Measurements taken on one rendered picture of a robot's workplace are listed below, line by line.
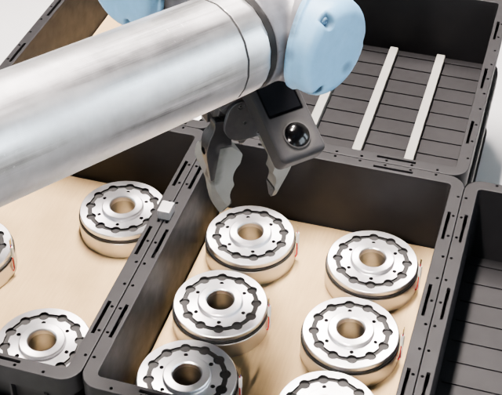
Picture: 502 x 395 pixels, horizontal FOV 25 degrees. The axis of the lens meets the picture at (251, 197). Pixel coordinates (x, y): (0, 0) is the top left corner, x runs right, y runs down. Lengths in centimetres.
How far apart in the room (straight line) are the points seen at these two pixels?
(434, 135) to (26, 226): 54
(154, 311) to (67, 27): 55
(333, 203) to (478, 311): 21
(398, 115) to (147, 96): 87
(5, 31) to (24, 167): 133
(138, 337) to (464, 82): 67
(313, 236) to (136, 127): 66
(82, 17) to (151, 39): 94
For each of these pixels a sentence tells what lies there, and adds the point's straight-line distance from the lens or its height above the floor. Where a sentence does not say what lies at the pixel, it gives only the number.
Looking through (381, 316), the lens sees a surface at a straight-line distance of 123.
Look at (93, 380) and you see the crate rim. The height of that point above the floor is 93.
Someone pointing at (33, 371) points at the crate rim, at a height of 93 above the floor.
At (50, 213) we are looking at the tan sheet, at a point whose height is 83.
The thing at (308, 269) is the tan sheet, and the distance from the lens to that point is 131.
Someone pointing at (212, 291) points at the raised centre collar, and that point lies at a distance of 123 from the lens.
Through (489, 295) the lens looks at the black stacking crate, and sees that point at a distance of 131.
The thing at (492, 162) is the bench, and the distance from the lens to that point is 170.
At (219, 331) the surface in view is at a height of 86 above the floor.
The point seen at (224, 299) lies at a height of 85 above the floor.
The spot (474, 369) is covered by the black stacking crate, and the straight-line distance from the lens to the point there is 123.
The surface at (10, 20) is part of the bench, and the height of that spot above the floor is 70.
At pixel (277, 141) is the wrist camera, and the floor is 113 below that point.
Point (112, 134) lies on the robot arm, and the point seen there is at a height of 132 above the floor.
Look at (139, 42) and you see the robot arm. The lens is 73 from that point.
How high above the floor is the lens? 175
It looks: 41 degrees down
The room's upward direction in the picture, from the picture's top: straight up
